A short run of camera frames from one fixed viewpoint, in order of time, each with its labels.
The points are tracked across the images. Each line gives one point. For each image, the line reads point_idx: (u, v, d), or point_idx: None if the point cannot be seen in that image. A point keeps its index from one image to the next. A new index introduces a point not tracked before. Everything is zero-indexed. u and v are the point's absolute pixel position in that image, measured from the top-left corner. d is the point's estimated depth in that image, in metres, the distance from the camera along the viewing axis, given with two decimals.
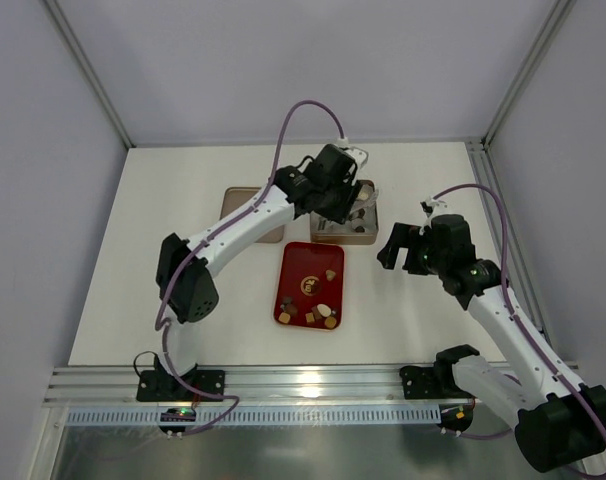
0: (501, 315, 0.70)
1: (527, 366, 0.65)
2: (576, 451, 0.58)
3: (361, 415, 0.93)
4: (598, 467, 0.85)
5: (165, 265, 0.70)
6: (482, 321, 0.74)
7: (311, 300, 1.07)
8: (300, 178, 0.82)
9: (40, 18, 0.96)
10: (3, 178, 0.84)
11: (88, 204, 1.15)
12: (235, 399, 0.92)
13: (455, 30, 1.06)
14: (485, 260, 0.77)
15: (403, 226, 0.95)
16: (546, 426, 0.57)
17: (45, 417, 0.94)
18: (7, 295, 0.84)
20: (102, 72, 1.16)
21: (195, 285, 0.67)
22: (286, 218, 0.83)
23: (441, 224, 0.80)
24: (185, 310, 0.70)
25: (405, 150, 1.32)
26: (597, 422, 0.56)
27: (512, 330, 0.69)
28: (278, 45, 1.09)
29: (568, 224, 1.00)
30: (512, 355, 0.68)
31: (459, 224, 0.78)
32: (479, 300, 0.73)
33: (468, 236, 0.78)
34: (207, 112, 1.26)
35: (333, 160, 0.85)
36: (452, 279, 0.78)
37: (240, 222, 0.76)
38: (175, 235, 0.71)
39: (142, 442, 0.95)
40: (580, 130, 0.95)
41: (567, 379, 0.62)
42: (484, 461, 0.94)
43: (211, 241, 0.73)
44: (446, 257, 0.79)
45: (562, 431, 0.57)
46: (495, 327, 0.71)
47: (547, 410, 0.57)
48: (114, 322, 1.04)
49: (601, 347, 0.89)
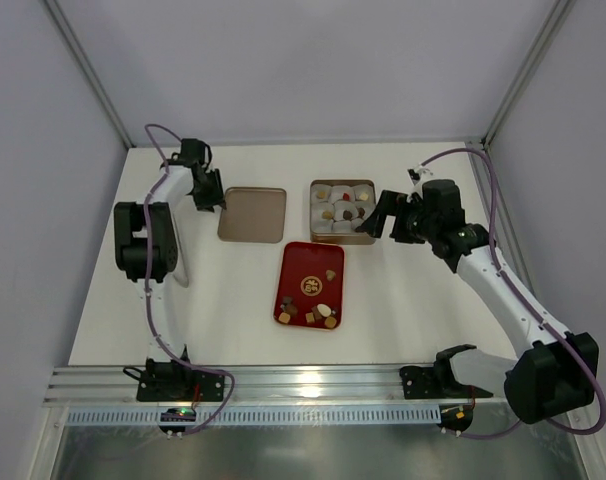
0: (489, 272, 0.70)
1: (513, 317, 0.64)
2: (564, 402, 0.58)
3: (360, 415, 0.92)
4: (585, 420, 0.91)
5: (125, 231, 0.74)
6: (471, 280, 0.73)
7: (312, 300, 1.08)
8: (179, 159, 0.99)
9: (40, 17, 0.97)
10: (3, 180, 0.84)
11: (88, 205, 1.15)
12: (232, 380, 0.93)
13: (454, 30, 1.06)
14: (474, 223, 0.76)
15: (390, 193, 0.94)
16: (532, 373, 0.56)
17: (45, 416, 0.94)
18: (7, 294, 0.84)
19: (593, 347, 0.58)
20: (102, 74, 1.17)
21: (168, 219, 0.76)
22: (188, 187, 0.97)
23: (432, 188, 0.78)
24: (160, 254, 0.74)
25: (404, 150, 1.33)
26: (585, 367, 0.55)
27: (501, 287, 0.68)
28: (276, 45, 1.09)
29: (568, 222, 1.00)
30: (499, 308, 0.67)
31: (450, 187, 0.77)
32: (467, 259, 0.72)
33: (459, 201, 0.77)
34: (207, 113, 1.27)
35: (194, 142, 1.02)
36: (441, 243, 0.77)
37: (167, 180, 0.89)
38: (120, 201, 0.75)
39: (141, 442, 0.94)
40: (580, 129, 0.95)
41: (553, 327, 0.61)
42: (486, 460, 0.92)
43: (154, 195, 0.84)
44: (436, 222, 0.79)
45: (549, 377, 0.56)
46: (484, 284, 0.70)
47: (534, 356, 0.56)
48: (115, 322, 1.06)
49: (601, 343, 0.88)
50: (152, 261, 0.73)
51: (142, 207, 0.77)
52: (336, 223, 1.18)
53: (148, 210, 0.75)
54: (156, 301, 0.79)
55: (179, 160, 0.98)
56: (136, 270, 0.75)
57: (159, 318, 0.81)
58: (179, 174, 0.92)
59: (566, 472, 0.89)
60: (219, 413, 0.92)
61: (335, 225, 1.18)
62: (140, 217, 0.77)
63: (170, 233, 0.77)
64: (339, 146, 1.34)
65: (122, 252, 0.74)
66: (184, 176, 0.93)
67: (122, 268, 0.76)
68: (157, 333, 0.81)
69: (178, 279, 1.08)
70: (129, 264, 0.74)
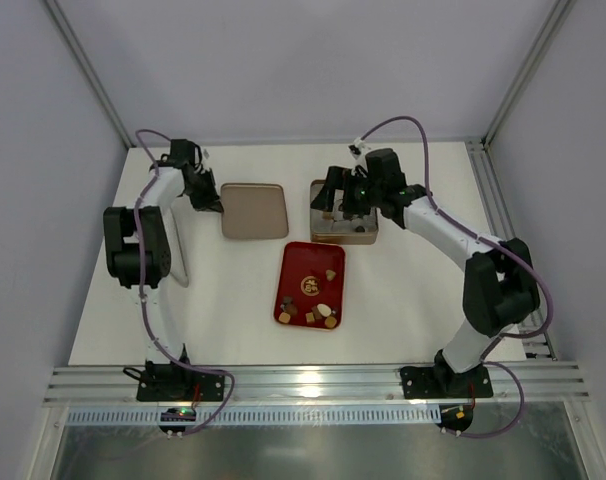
0: (429, 216, 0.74)
1: (454, 242, 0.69)
2: (515, 306, 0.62)
3: (360, 415, 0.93)
4: (579, 410, 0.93)
5: (116, 238, 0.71)
6: (420, 230, 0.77)
7: (312, 300, 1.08)
8: (170, 161, 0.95)
9: (40, 17, 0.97)
10: (3, 180, 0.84)
11: (88, 204, 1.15)
12: (232, 378, 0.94)
13: (453, 32, 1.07)
14: (414, 184, 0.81)
15: (337, 169, 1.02)
16: (476, 278, 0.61)
17: (45, 416, 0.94)
18: (7, 294, 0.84)
19: (524, 248, 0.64)
20: (102, 74, 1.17)
21: (159, 223, 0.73)
22: (179, 188, 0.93)
23: (373, 156, 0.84)
24: (154, 260, 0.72)
25: (405, 150, 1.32)
26: (520, 261, 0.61)
27: (441, 224, 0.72)
28: (276, 45, 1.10)
29: (568, 222, 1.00)
30: (444, 241, 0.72)
31: (389, 154, 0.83)
32: (409, 209, 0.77)
33: (398, 165, 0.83)
34: (208, 112, 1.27)
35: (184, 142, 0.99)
36: (387, 205, 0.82)
37: (158, 182, 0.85)
38: (109, 207, 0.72)
39: (141, 442, 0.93)
40: (579, 129, 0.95)
41: (487, 238, 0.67)
42: (487, 461, 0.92)
43: (145, 199, 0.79)
44: (381, 187, 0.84)
45: (491, 279, 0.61)
46: (429, 227, 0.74)
47: (474, 263, 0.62)
48: (115, 322, 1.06)
49: (601, 342, 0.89)
50: (144, 266, 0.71)
51: (132, 212, 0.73)
52: (336, 223, 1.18)
53: (139, 215, 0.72)
54: (152, 305, 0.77)
55: (169, 162, 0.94)
56: (129, 276, 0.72)
57: (156, 324, 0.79)
58: (170, 175, 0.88)
59: (566, 473, 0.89)
60: (219, 413, 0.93)
61: (335, 225, 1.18)
62: (132, 224, 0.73)
63: (162, 238, 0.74)
64: (340, 146, 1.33)
65: (114, 259, 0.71)
66: (176, 178, 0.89)
67: (115, 276, 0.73)
68: (154, 336, 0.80)
69: (179, 279, 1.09)
70: (121, 271, 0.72)
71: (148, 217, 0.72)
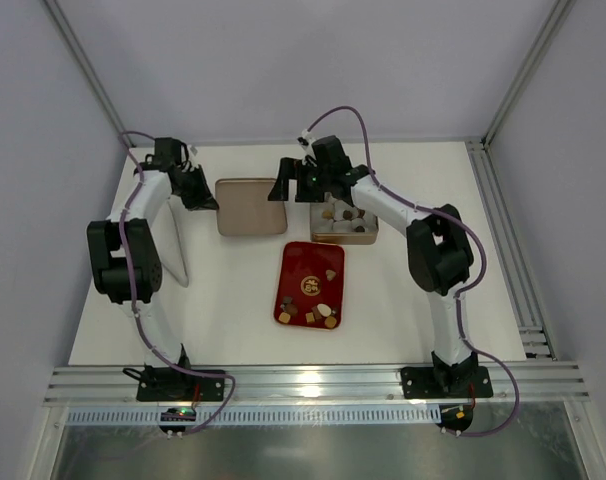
0: (373, 192, 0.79)
1: (396, 214, 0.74)
2: (452, 263, 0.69)
3: (360, 415, 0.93)
4: (579, 409, 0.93)
5: (102, 254, 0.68)
6: (368, 205, 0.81)
7: (312, 300, 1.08)
8: (155, 161, 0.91)
9: (40, 18, 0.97)
10: (3, 180, 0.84)
11: (88, 204, 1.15)
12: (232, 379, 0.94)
13: (453, 31, 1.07)
14: (358, 165, 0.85)
15: (288, 161, 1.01)
16: (415, 243, 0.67)
17: (46, 416, 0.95)
18: (7, 294, 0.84)
19: (454, 208, 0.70)
20: (102, 74, 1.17)
21: (146, 236, 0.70)
22: (166, 191, 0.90)
23: (316, 143, 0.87)
24: (144, 274, 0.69)
25: (405, 150, 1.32)
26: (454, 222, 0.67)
27: (385, 199, 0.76)
28: (276, 45, 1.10)
29: (567, 221, 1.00)
30: (388, 216, 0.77)
31: (332, 139, 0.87)
32: (356, 189, 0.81)
33: (342, 149, 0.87)
34: (207, 112, 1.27)
35: (168, 144, 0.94)
36: (336, 187, 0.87)
37: (143, 190, 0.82)
38: (91, 221, 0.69)
39: (141, 442, 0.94)
40: (579, 129, 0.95)
41: (424, 205, 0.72)
42: (486, 461, 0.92)
43: (129, 209, 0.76)
44: (328, 172, 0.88)
45: (429, 242, 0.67)
46: (376, 203, 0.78)
47: (412, 230, 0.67)
48: (115, 322, 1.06)
49: (601, 342, 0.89)
50: (133, 282, 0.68)
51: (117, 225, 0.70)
52: (336, 222, 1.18)
53: (124, 230, 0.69)
54: (146, 318, 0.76)
55: (155, 162, 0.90)
56: (119, 291, 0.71)
57: (154, 334, 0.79)
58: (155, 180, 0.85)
59: (566, 473, 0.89)
60: (219, 413, 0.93)
61: (334, 225, 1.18)
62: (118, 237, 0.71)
63: (151, 251, 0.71)
64: None
65: (101, 275, 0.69)
66: (161, 182, 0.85)
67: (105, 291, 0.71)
68: (153, 345, 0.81)
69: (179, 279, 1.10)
70: (110, 286, 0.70)
71: (133, 230, 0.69)
